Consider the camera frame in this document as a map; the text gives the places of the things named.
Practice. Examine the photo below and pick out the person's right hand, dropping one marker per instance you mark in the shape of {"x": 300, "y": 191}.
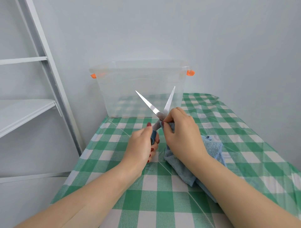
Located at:
{"x": 185, "y": 138}

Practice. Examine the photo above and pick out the person's left hand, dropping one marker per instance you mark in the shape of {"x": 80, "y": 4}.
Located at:
{"x": 138, "y": 150}

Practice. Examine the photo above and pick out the blue microfibre cloth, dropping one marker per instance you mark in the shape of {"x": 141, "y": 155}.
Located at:
{"x": 215, "y": 148}

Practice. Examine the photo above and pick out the person's right forearm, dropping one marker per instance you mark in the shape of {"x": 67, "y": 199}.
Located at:
{"x": 247, "y": 202}

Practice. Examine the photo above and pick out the person's left forearm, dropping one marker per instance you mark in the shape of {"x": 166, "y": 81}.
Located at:
{"x": 75, "y": 204}

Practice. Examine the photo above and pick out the green white checkered tablecloth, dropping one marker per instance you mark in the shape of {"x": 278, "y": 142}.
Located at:
{"x": 164, "y": 202}

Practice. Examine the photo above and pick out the clear plastic storage box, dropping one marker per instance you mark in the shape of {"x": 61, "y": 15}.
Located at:
{"x": 122, "y": 91}

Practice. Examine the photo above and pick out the white metal shelf rack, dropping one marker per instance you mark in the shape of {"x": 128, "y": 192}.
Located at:
{"x": 23, "y": 112}

